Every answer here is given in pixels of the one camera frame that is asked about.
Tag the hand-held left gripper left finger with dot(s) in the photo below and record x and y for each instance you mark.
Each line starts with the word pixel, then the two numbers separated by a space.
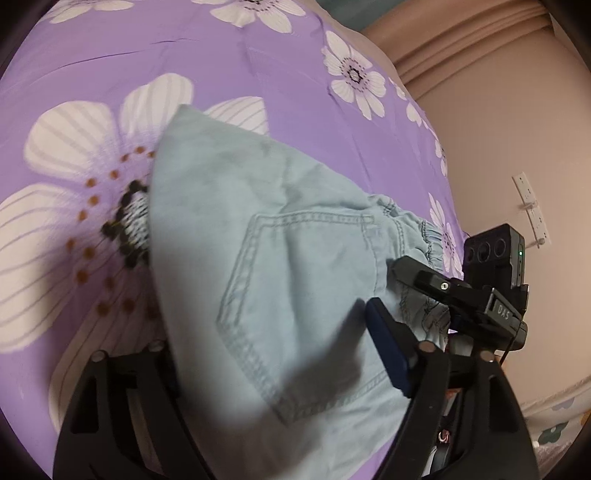
pixel 138 364

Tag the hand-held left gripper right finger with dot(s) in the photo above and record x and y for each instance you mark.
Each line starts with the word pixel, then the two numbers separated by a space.
pixel 385 346

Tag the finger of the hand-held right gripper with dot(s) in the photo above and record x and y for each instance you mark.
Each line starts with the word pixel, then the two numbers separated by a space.
pixel 429 284

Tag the light blue denim pants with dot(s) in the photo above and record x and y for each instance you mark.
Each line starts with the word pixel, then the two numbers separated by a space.
pixel 277 277

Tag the white floral cloth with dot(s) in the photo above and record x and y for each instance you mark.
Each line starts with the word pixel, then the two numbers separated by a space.
pixel 551 429

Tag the purple floral bedsheet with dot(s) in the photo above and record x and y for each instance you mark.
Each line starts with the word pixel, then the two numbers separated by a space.
pixel 231 55

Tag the white wall socket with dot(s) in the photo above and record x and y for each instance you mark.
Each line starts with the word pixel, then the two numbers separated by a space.
pixel 539 227
pixel 525 190

